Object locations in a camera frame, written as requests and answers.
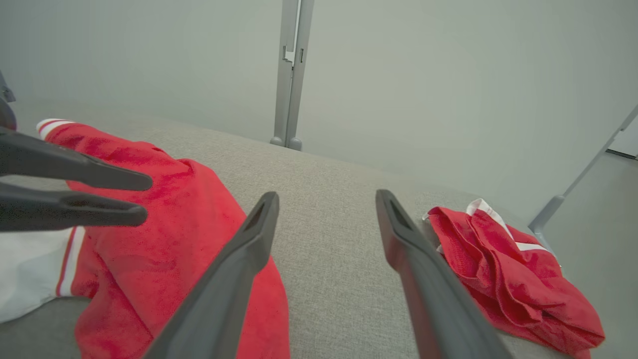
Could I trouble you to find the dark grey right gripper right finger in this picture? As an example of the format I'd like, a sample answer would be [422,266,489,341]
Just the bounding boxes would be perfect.
[376,189,514,359]

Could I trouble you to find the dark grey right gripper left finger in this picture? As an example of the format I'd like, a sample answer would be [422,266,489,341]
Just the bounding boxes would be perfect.
[142,191,281,359]

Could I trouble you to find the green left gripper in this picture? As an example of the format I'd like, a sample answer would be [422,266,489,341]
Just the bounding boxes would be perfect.
[0,97,154,233]

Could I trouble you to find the red Bulls 23 jersey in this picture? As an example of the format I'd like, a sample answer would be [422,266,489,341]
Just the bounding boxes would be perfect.
[0,118,291,359]

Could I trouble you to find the red mesh Bulls shorts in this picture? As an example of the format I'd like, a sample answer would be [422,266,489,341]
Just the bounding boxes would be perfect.
[423,198,606,359]

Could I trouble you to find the grey metal partition post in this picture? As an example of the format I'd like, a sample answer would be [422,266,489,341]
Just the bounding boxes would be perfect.
[527,104,638,260]
[270,0,316,152]

